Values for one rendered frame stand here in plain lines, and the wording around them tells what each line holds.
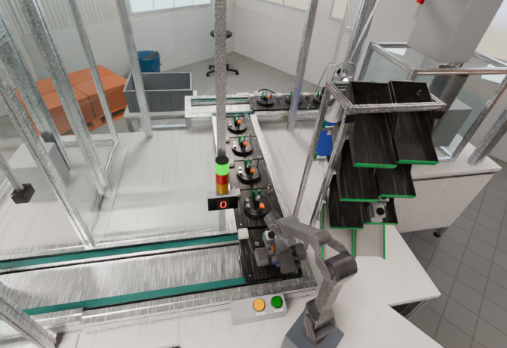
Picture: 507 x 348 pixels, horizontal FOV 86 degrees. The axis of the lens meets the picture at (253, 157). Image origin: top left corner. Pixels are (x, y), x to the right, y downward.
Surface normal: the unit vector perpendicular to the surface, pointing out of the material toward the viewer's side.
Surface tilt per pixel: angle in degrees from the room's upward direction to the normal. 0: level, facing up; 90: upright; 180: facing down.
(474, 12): 90
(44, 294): 0
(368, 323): 0
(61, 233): 0
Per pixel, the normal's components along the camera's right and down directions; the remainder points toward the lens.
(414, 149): 0.07, -0.43
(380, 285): 0.07, -0.77
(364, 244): 0.06, -0.09
